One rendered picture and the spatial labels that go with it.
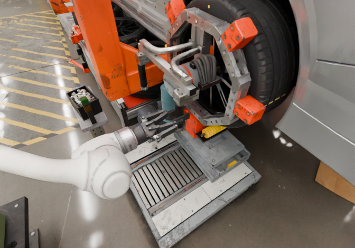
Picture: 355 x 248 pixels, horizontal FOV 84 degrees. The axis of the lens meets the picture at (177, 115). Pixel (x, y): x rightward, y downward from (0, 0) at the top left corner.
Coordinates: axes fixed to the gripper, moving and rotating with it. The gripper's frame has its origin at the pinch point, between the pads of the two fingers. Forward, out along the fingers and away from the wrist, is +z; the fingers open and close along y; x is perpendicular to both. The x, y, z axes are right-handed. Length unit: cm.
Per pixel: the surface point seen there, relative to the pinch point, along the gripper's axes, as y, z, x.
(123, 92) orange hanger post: -59, -5, -27
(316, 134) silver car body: 37, 36, 1
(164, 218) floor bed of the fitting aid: 9, -17, -75
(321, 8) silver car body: 18, 36, 39
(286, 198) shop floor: 42, 63, -83
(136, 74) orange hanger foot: -60, 6, -17
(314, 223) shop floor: 62, 64, -83
